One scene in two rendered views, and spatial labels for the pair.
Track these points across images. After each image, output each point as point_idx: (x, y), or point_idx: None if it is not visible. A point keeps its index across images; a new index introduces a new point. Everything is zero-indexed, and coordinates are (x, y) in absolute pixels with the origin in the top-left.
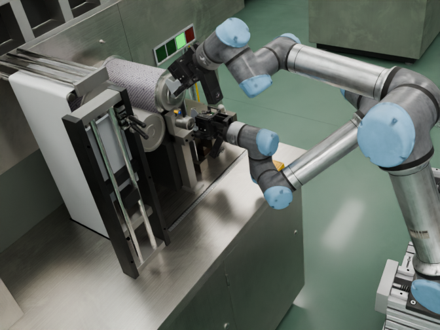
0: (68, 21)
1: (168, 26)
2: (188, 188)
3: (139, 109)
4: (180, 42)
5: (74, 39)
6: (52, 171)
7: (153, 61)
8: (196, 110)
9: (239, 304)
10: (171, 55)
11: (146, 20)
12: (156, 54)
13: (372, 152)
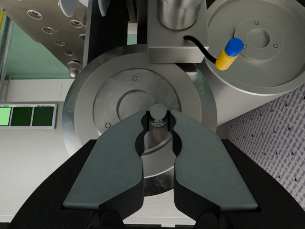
0: (170, 224)
1: (13, 145)
2: None
3: (218, 107)
4: (2, 114)
5: (172, 199)
6: None
7: (60, 112)
8: (61, 3)
9: None
10: (27, 104)
11: (47, 170)
12: (52, 119)
13: None
